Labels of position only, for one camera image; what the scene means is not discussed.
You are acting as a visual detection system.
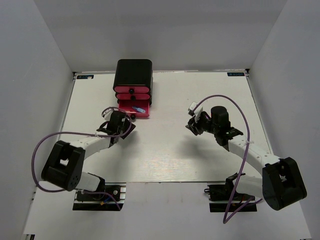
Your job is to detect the black drawer cabinet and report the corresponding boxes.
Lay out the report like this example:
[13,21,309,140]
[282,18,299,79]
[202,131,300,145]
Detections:
[113,59,153,103]

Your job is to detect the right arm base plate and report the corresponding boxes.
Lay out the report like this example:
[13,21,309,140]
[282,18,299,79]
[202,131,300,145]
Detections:
[204,183,258,214]

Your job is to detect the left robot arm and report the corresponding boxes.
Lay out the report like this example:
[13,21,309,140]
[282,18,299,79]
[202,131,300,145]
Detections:
[41,108,136,200]

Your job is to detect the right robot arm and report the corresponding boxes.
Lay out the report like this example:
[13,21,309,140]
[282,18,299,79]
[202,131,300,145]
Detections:
[186,102,307,211]

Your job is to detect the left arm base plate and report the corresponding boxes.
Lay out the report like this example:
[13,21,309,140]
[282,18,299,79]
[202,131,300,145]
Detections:
[72,183,127,212]

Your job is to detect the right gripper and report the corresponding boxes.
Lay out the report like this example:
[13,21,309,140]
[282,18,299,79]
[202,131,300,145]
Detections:
[186,112,219,136]

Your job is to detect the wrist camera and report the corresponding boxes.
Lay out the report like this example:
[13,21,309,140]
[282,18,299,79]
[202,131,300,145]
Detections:
[101,107,115,121]
[187,101,203,122]

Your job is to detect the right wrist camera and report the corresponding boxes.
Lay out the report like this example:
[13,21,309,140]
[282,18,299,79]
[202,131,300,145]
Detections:
[187,101,203,122]

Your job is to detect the blue correction tape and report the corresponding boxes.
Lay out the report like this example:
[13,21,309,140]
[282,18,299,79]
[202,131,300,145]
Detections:
[132,106,146,114]

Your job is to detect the blue table corner sticker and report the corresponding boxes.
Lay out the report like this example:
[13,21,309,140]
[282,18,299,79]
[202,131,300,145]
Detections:
[227,72,245,77]

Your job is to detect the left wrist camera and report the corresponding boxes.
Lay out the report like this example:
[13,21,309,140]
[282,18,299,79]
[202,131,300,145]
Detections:
[101,107,115,121]

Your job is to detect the left blue table sticker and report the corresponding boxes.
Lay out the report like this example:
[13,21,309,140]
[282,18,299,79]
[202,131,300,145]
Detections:
[76,74,94,80]

